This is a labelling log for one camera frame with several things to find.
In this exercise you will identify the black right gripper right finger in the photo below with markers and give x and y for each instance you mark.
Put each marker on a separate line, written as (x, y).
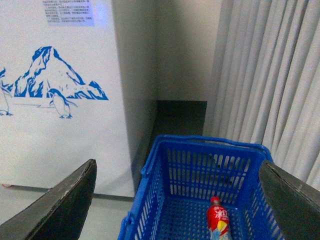
(295, 204)

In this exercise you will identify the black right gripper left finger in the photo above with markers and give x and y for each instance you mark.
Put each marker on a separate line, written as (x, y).
(60, 213)

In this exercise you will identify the red iced tea bottle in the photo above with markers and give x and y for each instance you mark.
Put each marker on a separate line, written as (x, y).
(218, 220)

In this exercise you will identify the blue plastic shopping basket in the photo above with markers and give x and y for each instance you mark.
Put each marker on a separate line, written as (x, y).
(183, 173)

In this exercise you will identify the white vertical blinds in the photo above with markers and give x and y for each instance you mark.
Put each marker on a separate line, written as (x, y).
(265, 81)

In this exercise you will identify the white chest freezer blue trim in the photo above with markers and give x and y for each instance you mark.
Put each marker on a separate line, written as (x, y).
(73, 93)

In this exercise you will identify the grey text sticker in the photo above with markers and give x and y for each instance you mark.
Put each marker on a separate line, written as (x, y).
(69, 13)

